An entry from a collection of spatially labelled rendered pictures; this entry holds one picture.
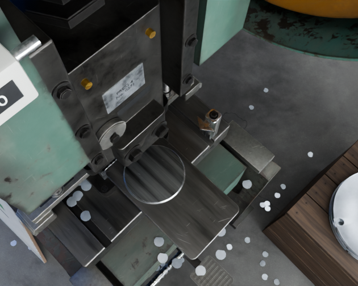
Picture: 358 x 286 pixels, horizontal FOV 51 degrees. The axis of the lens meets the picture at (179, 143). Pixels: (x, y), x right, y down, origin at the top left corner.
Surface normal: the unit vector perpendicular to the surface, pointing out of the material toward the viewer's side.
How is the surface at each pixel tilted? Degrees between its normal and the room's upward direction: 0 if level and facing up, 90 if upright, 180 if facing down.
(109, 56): 90
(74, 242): 0
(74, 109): 90
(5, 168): 90
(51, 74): 90
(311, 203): 0
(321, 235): 0
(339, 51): 38
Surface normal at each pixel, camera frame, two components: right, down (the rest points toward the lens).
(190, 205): 0.02, -0.38
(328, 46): -0.39, -0.69
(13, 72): 0.72, 0.65
